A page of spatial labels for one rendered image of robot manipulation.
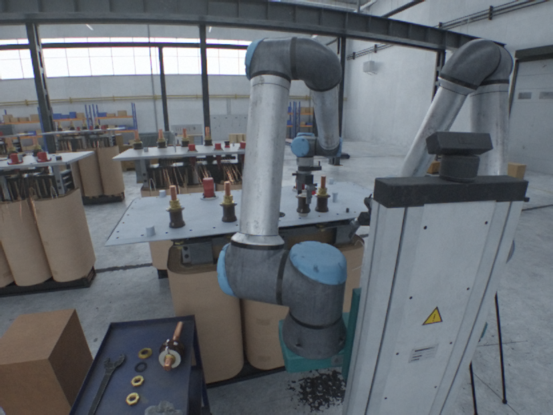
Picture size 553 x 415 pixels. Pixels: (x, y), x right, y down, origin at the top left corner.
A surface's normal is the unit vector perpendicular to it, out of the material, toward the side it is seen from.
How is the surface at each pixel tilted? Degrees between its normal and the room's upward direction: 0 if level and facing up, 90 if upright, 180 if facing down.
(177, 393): 0
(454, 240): 90
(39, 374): 90
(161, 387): 0
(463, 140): 61
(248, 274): 70
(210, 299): 90
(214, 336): 90
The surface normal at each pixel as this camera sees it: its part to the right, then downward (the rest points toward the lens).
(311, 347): -0.21, -0.04
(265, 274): -0.20, -0.31
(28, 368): 0.29, 0.30
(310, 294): -0.26, 0.30
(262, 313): -0.05, 0.32
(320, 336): 0.02, -0.03
